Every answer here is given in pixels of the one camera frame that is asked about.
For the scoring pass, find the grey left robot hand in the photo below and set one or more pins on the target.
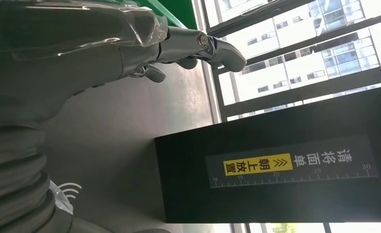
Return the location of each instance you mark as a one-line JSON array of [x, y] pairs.
[[48, 64]]

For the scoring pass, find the black scanner base platform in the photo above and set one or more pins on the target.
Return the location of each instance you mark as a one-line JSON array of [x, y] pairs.
[[122, 135]]

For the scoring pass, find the green plastic crate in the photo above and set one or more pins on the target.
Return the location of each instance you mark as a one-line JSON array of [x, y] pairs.
[[174, 11]]

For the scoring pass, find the black scanner column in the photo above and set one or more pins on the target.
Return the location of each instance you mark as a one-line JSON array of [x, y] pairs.
[[274, 128]]

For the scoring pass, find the black framed window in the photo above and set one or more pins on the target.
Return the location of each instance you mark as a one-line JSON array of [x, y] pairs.
[[306, 93]]

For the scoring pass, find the ruler label with yellow sticker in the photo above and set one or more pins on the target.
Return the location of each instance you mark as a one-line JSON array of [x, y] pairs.
[[290, 164]]

